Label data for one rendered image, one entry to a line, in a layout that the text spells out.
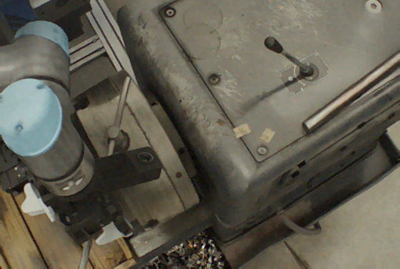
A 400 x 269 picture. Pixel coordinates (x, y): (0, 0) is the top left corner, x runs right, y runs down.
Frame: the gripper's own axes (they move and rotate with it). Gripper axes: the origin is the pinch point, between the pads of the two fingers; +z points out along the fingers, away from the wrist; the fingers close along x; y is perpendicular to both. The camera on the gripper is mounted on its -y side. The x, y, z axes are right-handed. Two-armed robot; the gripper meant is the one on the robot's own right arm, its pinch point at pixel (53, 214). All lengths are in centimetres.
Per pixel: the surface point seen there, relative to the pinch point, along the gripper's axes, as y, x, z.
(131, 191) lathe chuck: -17.1, 11.7, 6.5
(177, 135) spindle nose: -29.5, 9.0, 0.7
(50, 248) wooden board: 8.4, -19.8, 1.5
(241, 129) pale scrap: -38.7, 17.3, 7.7
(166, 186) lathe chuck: -23.1, 9.7, 8.4
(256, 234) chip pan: -40, -54, 20
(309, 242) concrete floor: -64, -109, 30
